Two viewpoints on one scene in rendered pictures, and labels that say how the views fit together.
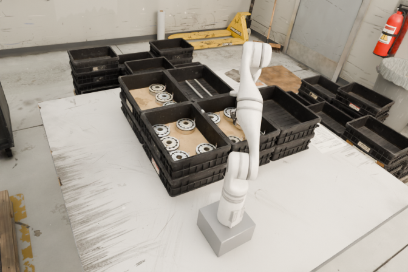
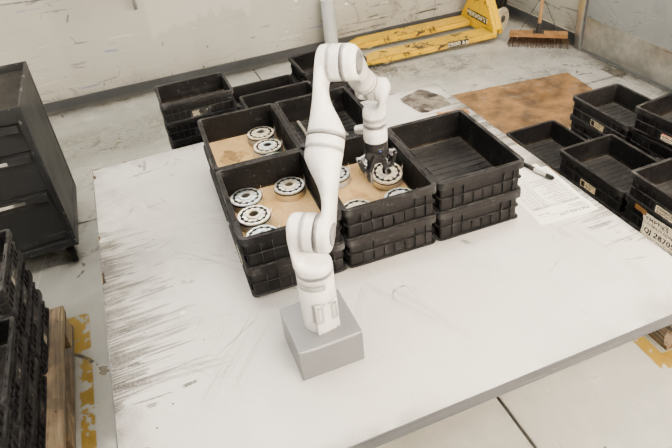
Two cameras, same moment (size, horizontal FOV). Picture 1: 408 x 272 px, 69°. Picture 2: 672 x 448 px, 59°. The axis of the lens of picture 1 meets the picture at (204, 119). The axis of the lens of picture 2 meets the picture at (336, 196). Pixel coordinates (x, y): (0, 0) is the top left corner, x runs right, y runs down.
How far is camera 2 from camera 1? 61 cm
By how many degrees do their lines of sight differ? 14
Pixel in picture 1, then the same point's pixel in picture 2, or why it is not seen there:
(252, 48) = (324, 54)
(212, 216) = (297, 318)
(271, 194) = (422, 293)
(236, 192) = (307, 274)
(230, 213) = (311, 309)
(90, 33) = (209, 53)
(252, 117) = (320, 158)
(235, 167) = (293, 232)
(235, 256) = (332, 380)
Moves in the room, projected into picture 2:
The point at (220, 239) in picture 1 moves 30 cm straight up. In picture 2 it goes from (299, 349) to (282, 256)
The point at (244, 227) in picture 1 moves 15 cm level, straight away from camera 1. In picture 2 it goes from (341, 335) to (369, 296)
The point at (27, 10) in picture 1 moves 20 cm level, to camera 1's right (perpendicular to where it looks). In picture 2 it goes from (107, 28) to (130, 28)
